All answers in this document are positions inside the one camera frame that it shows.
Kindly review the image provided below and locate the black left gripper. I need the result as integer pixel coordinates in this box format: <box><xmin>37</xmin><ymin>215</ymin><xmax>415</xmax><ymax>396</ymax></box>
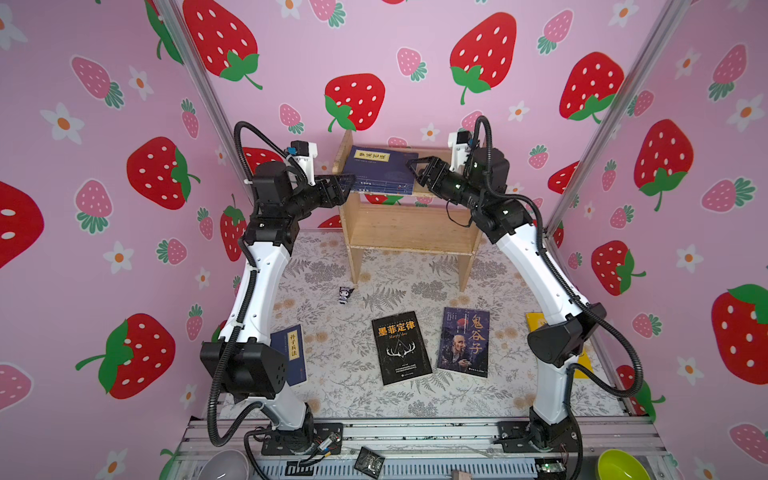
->
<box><xmin>282</xmin><ymin>175</ymin><xmax>353</xmax><ymax>228</ymax></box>

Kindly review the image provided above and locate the navy book yellow label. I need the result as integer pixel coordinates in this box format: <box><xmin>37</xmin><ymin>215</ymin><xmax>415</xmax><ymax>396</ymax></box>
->
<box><xmin>352</xmin><ymin>175</ymin><xmax>414</xmax><ymax>196</ymax></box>

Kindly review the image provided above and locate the navy book behind left arm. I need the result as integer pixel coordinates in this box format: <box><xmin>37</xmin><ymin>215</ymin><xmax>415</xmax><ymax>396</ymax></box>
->
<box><xmin>271</xmin><ymin>325</ymin><xmax>307</xmax><ymax>386</ymax></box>

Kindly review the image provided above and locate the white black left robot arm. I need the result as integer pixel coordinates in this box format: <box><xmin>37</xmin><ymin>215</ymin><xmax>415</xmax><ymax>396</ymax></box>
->
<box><xmin>200</xmin><ymin>162</ymin><xmax>355</xmax><ymax>447</ymax></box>

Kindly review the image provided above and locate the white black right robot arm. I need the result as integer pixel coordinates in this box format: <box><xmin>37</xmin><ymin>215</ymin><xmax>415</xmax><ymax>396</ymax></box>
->
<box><xmin>406</xmin><ymin>150</ymin><xmax>605</xmax><ymax>451</ymax></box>

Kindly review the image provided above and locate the wooden two-tier shelf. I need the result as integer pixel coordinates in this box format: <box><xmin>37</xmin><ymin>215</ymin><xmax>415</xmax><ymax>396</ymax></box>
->
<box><xmin>331</xmin><ymin>130</ymin><xmax>501</xmax><ymax>294</ymax></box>

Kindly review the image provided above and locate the Kuromi toy figurine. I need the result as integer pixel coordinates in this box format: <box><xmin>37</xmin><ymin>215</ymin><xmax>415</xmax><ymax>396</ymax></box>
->
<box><xmin>338</xmin><ymin>287</ymin><xmax>354</xmax><ymax>305</ymax></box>

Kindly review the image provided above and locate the dark old man book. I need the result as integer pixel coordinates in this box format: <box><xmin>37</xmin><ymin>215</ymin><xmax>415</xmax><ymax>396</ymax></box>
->
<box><xmin>437</xmin><ymin>307</ymin><xmax>490</xmax><ymax>378</ymax></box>

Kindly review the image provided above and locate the black antler cover book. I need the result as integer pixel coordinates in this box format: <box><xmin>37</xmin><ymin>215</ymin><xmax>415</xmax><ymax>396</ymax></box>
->
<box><xmin>371</xmin><ymin>311</ymin><xmax>432</xmax><ymax>385</ymax></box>

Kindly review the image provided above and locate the yellow cartoon cover book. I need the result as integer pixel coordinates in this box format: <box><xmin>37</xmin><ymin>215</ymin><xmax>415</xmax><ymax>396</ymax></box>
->
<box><xmin>526</xmin><ymin>312</ymin><xmax>594</xmax><ymax>379</ymax></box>

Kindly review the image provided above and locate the small black electronic module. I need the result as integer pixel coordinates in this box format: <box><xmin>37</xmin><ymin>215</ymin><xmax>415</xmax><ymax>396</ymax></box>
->
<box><xmin>354</xmin><ymin>447</ymin><xmax>385</xmax><ymax>480</ymax></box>

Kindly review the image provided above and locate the grey bowl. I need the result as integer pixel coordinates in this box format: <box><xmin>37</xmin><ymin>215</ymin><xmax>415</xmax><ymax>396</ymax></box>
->
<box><xmin>197</xmin><ymin>450</ymin><xmax>252</xmax><ymax>480</ymax></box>

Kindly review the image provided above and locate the lime green bowl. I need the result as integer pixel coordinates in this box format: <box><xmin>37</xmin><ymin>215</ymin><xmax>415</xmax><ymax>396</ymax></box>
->
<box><xmin>596</xmin><ymin>449</ymin><xmax>651</xmax><ymax>480</ymax></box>

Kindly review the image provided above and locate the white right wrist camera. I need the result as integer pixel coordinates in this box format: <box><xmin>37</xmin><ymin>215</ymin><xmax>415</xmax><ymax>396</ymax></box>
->
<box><xmin>448</xmin><ymin>130</ymin><xmax>472</xmax><ymax>173</ymax></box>

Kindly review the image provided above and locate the left aluminium corner post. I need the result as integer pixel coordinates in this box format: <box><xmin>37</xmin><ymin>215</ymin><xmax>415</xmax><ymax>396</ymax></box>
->
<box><xmin>156</xmin><ymin>0</ymin><xmax>254</xmax><ymax>216</ymax></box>

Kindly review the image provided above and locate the aluminium corner post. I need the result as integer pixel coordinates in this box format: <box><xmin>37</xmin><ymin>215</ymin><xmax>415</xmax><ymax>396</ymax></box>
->
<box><xmin>156</xmin><ymin>0</ymin><xmax>254</xmax><ymax>216</ymax></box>
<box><xmin>547</xmin><ymin>0</ymin><xmax>690</xmax><ymax>233</ymax></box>

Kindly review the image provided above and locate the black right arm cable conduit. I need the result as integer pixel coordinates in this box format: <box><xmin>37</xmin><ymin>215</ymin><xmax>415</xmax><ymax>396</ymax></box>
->
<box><xmin>470</xmin><ymin>115</ymin><xmax>644</xmax><ymax>398</ymax></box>

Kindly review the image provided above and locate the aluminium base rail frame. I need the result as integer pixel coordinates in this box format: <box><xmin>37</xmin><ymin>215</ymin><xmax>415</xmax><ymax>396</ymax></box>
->
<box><xmin>169</xmin><ymin>417</ymin><xmax>683</xmax><ymax>479</ymax></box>

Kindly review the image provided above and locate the right aluminium corner post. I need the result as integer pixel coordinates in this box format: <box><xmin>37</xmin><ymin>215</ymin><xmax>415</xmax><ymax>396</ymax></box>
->
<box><xmin>547</xmin><ymin>0</ymin><xmax>690</xmax><ymax>233</ymax></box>

